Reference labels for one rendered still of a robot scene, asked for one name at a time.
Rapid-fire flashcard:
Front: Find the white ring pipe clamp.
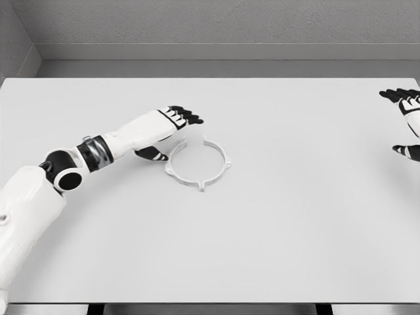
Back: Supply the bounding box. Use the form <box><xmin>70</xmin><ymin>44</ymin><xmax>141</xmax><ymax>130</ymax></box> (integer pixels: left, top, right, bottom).
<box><xmin>165</xmin><ymin>138</ymin><xmax>232</xmax><ymax>193</ymax></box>

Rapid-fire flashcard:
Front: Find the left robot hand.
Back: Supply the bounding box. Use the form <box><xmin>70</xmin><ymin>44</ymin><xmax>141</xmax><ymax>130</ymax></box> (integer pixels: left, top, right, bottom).
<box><xmin>133</xmin><ymin>105</ymin><xmax>205</xmax><ymax>162</ymax></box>

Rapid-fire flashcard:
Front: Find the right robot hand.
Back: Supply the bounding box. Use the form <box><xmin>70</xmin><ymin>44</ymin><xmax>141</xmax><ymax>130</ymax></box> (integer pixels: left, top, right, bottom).
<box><xmin>379</xmin><ymin>87</ymin><xmax>420</xmax><ymax>162</ymax></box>

